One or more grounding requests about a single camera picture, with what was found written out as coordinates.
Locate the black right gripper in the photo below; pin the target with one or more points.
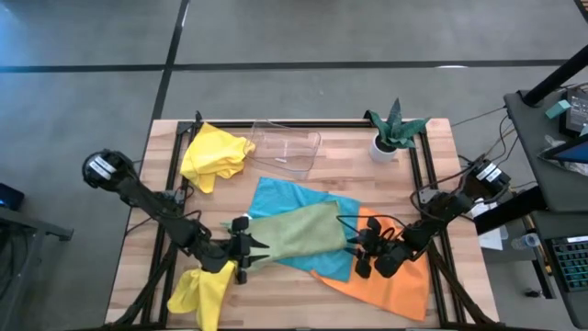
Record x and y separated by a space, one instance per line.
390 257

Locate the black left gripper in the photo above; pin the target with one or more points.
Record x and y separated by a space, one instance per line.
229 255

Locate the green microfiber towel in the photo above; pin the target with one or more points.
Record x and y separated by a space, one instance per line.
298 232

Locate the blue microfiber towel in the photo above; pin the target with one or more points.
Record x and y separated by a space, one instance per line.
285 197

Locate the clear plastic bin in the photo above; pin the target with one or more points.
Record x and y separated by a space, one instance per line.
289 147

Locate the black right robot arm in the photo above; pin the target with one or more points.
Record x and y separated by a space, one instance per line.
459 202

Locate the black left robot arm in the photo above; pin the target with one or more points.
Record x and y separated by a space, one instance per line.
151 207

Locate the orange microfiber towel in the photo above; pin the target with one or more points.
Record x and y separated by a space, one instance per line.
390 294

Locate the yellow microfiber towel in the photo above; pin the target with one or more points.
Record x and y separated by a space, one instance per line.
202 294
211 156

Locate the white plant pot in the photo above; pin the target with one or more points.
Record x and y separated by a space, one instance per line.
379 154

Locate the green snake plant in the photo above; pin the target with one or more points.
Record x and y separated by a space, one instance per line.
395 131

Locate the white paper sheet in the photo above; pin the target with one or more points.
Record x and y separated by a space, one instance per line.
491 239

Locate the clear plastic bottle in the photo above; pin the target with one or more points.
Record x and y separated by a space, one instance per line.
526 241

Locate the dark grey desk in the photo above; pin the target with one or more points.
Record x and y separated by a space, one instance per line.
579 312
528 151

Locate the black keyboard green keys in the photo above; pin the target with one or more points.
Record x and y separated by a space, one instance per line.
572 264

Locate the dark grey metal stand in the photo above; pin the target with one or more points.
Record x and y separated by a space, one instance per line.
27 225

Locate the dark tablet screen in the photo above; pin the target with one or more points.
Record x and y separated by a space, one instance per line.
569 154

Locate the small teal box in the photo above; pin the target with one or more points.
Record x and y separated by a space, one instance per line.
557 109

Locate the dark device blue light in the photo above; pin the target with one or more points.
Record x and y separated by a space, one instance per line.
9 197

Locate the black electronic device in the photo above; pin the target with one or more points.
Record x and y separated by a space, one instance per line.
578 112

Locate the black metal pole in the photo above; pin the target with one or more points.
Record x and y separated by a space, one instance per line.
556 76

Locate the black aluminium table frame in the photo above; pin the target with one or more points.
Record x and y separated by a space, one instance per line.
349 124

